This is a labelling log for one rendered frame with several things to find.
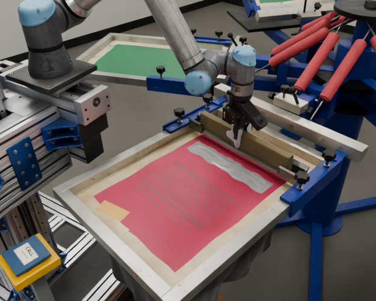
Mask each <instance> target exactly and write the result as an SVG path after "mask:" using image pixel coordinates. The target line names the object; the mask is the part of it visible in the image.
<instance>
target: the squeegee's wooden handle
mask: <svg viewBox="0 0 376 301"><path fill-rule="evenodd" d="M200 122H201V124H203V131H205V130H207V131H209V132H210V133H212V134H214V135H216V136H218V137H219V138H221V139H223V140H225V141H227V142H229V143H231V144H232V145H234V142H233V141H232V140H231V139H230V138H229V137H227V135H226V132H227V131H231V130H232V127H233V126H234V125H233V124H231V125H230V124H228V123H227V122H226V121H223V120H222V119H221V118H219V117H217V116H215V115H213V114H211V113H209V112H207V111H203V112H201V114H200ZM241 130H242V129H241ZM239 148H240V149H242V150H243V151H245V152H247V153H249V154H251V155H253V156H255V157H256V158H258V159H260V160H262V161H264V162H266V163H268V164H269V165H271V166H273V167H275V168H277V169H278V170H279V172H280V168H279V166H282V167H284V168H286V169H288V170H289V171H291V170H292V163H293V159H294V155H293V154H291V153H289V152H287V151H285V150H283V149H281V148H279V147H277V146H275V145H273V144H271V143H269V142H267V141H265V140H263V139H261V138H259V137H257V136H255V135H253V134H251V133H249V132H247V131H245V130H243V132H242V135H241V145H240V146H239Z"/></svg>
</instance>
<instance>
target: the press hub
mask: <svg viewBox="0 0 376 301"><path fill-rule="evenodd" d="M333 9H334V11H335V12H336V13H338V14H339V15H342V16H344V17H348V18H350V19H355V20H357V21H356V26H355V30H354V33H353V37H348V38H344V39H342V40H340V41H339V43H338V48H337V53H336V56H335V61H333V60H332V59H330V58H329V57H327V58H326V59H325V61H324V62H323V63H322V65H327V66H333V70H334V72H335V71H336V70H337V68H338V67H339V65H340V63H341V62H342V61H343V59H344V58H345V56H346V54H347V53H348V52H349V50H350V49H351V47H352V45H353V44H354V43H355V41H356V40H357V39H363V38H364V36H365V35H366V33H367V32H368V31H369V26H368V24H367V22H369V23H370V25H371V26H372V24H373V23H374V22H376V0H338V1H337V2H335V3H334V7H333ZM372 29H373V31H374V33H375V32H376V24H375V25H374V27H373V28H372ZM372 37H373V34H372V32H371V31H370V33H369V34H368V36H367V37H366V38H365V40H364V41H366V43H367V46H366V48H365V49H364V51H363V52H362V54H361V55H360V57H359V58H358V60H357V62H356V63H355V65H354V66H353V67H352V69H351V71H350V72H349V74H348V75H347V76H346V78H350V80H349V81H347V82H346V83H344V84H343V85H341V86H340V87H339V91H343V92H344V93H343V94H341V95H340V96H341V97H345V98H346V100H345V101H343V102H342V103H340V104H339V105H338V106H336V107H335V108H334V112H337V113H336V114H334V115H333V116H332V117H330V118H329V119H327V120H326V121H325V122H323V123H322V124H321V126H323V127H326V128H328V129H330V130H332V131H335V132H337V133H340V134H342V135H344V136H347V137H349V138H351V139H354V140H356V141H357V138H358V135H359V132H360V128H361V126H362V122H363V118H364V117H363V116H364V115H367V111H366V110H365V109H364V108H363V107H362V106H360V105H359V104H358V103H356V102H355V99H356V97H363V96H364V95H363V94H373V93H374V90H373V89H372V88H371V87H369V86H368V85H366V84H365V83H364V82H362V81H361V79H370V78H373V79H374V80H376V53H375V51H374V49H373V47H372V45H371V43H370V40H371V38H372ZM334 72H332V71H325V70H318V71H317V72H316V74H315V76H314V78H315V79H316V80H313V81H317V82H320V83H321V84H325V83H327V82H328V81H329V80H330V79H331V77H332V76H333V74H334ZM350 161H351V159H348V158H346V157H345V158H344V160H343V164H342V166H341V170H340V174H339V175H338V176H337V177H336V178H335V179H334V180H333V181H331V182H330V183H329V184H328V185H327V186H326V187H324V188H323V189H322V190H321V191H320V192H319V193H318V194H317V195H316V196H315V197H314V198H312V199H311V200H310V201H309V202H308V203H307V204H306V205H305V206H304V207H303V208H302V209H300V210H299V211H298V212H301V211H302V213H303V215H304V216H305V217H306V222H303V223H298V224H295V225H296V226H297V227H298V228H300V229H301V230H302V231H304V232H306V233H308V234H311V227H312V222H315V223H322V236H323V237H327V236H331V235H334V234H336V233H337V232H338V231H339V230H340V229H341V227H342V225H343V219H342V216H341V215H338V216H334V215H335V211H336V209H337V205H338V202H339V199H340V195H341V191H342V189H343V185H344V181H345V179H346V176H347V172H348V169H349V165H350Z"/></svg>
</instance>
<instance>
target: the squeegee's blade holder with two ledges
mask: <svg viewBox="0 0 376 301"><path fill-rule="evenodd" d="M204 134H206V135H207V136H209V137H211V138H213V139H214V140H216V141H218V142H220V143H222V144H224V145H225V146H227V147H229V148H231V149H233V150H234V151H236V152H238V153H240V154H242V155H243V156H245V157H247V158H249V159H251V160H253V161H254V162H256V163H258V164H260V165H262V166H263V167H266V168H267V169H269V170H271V171H272V172H274V173H276V174H277V173H278V172H279V170H278V169H277V168H275V167H273V166H271V165H269V164H268V163H266V162H264V161H262V160H260V159H258V158H256V157H255V156H253V155H251V154H249V153H247V152H245V151H244V150H242V149H240V148H237V149H236V148H235V146H234V145H232V144H231V143H229V142H227V141H225V140H223V139H221V138H219V137H218V136H216V135H214V134H212V133H210V132H209V131H207V130H205V131H204Z"/></svg>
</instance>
